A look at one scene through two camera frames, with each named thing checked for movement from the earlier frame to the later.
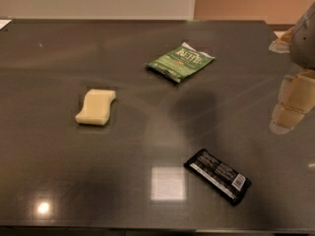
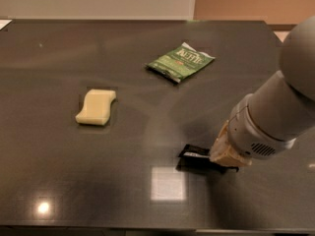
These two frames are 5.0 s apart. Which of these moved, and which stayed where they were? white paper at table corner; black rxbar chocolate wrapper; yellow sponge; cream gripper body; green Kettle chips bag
Moved: black rxbar chocolate wrapper; cream gripper body
Stayed: yellow sponge; green Kettle chips bag; white paper at table corner
